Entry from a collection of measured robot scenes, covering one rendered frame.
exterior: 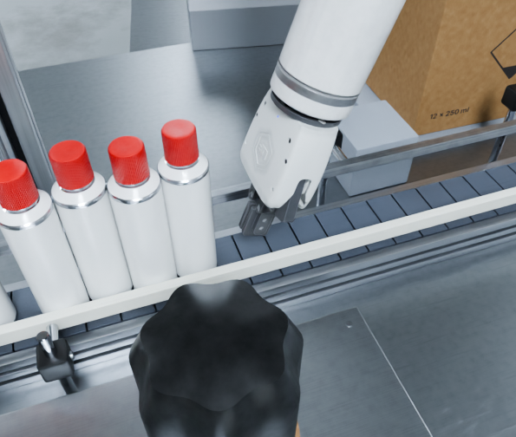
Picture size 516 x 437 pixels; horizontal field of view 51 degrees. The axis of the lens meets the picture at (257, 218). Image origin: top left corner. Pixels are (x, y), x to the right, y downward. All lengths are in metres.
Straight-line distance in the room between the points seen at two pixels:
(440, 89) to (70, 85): 0.67
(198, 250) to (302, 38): 0.25
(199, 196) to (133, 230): 0.07
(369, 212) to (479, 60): 0.31
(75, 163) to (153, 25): 0.83
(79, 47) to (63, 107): 2.06
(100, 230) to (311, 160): 0.22
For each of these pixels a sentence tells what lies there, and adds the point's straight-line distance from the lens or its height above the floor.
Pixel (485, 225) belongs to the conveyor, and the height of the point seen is 0.88.
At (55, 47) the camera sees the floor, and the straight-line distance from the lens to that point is 3.15.
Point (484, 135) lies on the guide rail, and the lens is 0.77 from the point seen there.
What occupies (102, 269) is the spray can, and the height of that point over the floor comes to 0.95.
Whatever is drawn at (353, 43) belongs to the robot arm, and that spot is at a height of 1.17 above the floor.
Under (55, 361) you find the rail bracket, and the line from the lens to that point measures 0.57.
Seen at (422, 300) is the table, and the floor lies 0.83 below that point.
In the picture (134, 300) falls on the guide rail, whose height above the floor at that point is 0.91.
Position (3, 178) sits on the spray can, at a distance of 0.50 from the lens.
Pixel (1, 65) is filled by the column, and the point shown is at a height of 1.11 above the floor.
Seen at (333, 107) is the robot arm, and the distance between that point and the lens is 0.50.
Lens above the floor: 1.38
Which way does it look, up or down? 46 degrees down
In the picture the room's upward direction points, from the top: straight up
